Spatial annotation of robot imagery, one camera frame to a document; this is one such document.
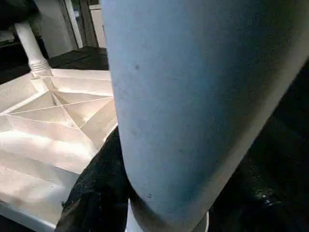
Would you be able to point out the white plastic table top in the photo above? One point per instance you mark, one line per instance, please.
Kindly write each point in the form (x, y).
(48, 125)

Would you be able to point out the white plastic table leg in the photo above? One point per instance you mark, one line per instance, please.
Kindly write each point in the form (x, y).
(193, 96)
(33, 48)

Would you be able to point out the white cabinet with glass doors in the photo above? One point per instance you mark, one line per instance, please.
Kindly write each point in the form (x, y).
(96, 21)

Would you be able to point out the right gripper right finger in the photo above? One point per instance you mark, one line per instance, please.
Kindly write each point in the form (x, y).
(275, 183)

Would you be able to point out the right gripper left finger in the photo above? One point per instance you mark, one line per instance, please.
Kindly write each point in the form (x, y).
(96, 193)

